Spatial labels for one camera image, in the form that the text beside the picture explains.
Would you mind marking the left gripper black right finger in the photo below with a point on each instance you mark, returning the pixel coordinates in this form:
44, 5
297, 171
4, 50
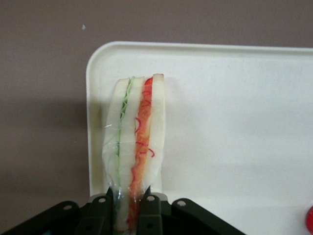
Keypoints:
151, 215

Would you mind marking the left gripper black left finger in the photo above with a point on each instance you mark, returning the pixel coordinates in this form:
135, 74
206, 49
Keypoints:
97, 215

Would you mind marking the triangle sandwich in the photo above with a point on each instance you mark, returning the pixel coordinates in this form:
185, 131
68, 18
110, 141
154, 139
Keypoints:
132, 127

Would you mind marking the beige plastic tray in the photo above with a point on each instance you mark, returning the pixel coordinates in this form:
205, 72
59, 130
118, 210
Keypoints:
220, 122

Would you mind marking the red lid yogurt cup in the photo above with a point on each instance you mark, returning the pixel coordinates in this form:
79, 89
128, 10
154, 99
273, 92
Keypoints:
310, 220

